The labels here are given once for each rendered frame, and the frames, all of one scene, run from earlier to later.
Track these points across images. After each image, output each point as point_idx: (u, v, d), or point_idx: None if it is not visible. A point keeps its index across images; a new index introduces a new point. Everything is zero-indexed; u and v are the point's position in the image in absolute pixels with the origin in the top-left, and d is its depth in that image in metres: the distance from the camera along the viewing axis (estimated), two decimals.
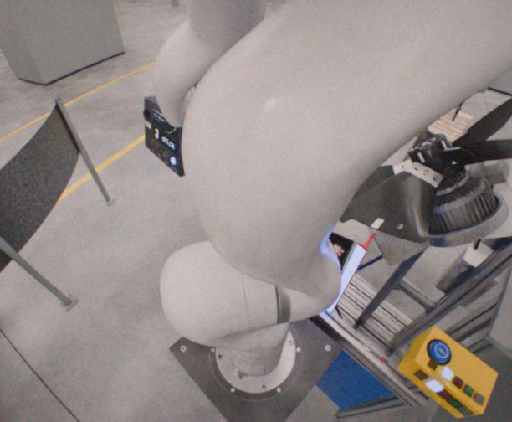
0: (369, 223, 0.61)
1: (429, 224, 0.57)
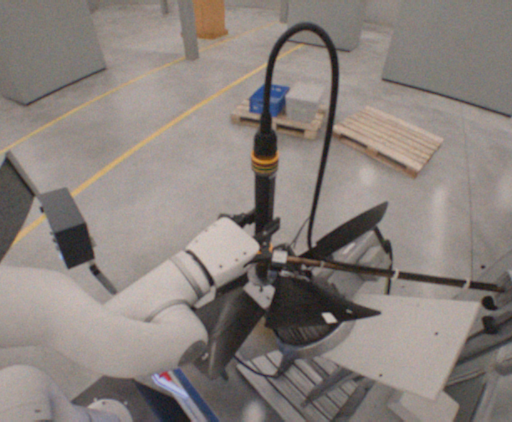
0: None
1: (232, 357, 0.62)
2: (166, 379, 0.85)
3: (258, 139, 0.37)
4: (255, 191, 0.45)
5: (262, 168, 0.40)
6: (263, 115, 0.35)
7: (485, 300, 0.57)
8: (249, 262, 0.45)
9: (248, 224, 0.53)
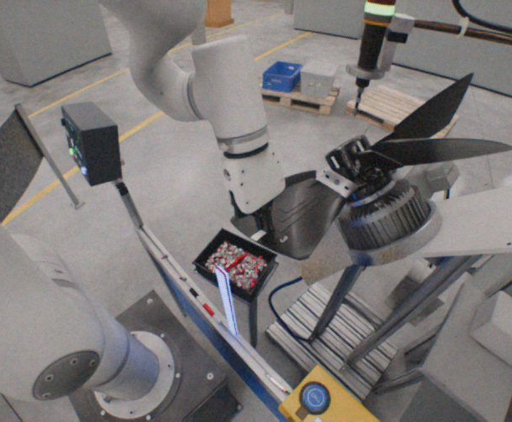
0: (250, 234, 0.53)
1: (321, 239, 0.49)
2: (209, 313, 0.73)
3: None
4: None
5: None
6: None
7: None
8: None
9: (265, 216, 0.49)
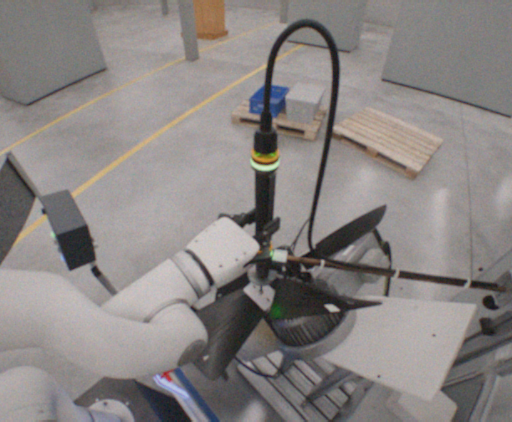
0: None
1: None
2: (167, 380, 0.85)
3: (258, 137, 0.37)
4: (255, 189, 0.45)
5: (262, 167, 0.40)
6: (263, 112, 0.35)
7: (486, 299, 0.57)
8: (249, 262, 0.45)
9: (248, 224, 0.53)
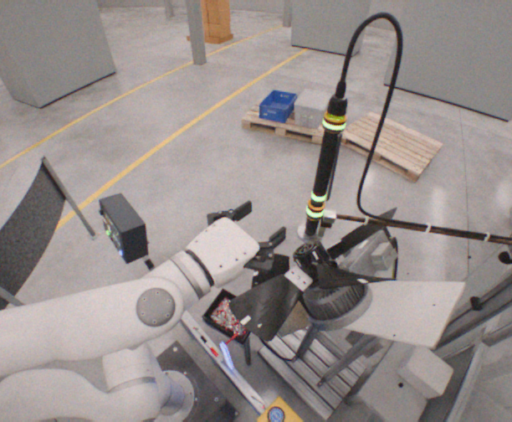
0: (255, 270, 1.25)
1: None
2: (214, 354, 1.05)
3: (334, 101, 0.46)
4: (323, 148, 0.54)
5: (334, 126, 0.49)
6: (341, 82, 0.44)
7: (502, 254, 0.66)
8: (248, 266, 0.45)
9: (236, 220, 0.54)
